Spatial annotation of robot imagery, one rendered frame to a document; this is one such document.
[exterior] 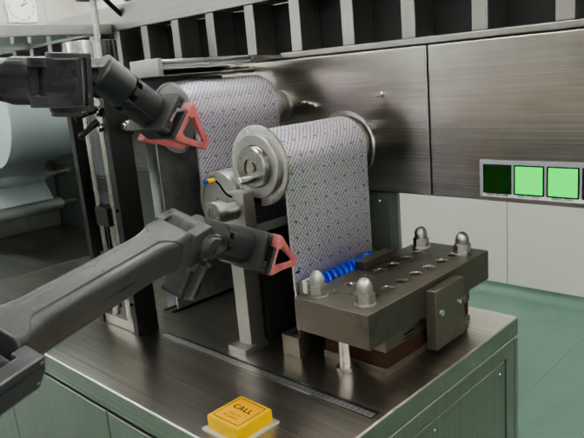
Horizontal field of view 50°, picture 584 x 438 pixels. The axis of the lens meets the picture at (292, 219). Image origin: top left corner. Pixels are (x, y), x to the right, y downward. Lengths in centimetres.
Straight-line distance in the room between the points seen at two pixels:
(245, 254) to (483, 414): 57
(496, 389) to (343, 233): 42
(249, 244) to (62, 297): 39
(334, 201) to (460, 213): 286
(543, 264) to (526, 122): 272
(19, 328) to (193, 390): 51
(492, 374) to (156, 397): 63
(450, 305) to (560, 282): 273
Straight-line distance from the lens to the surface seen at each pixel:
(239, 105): 134
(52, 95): 92
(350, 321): 102
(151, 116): 98
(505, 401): 137
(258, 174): 111
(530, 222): 384
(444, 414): 115
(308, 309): 108
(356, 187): 125
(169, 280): 96
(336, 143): 120
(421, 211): 417
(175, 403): 108
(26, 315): 67
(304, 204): 114
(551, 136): 118
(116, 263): 77
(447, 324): 117
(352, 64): 139
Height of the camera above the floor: 141
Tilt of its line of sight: 13 degrees down
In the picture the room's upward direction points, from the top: 5 degrees counter-clockwise
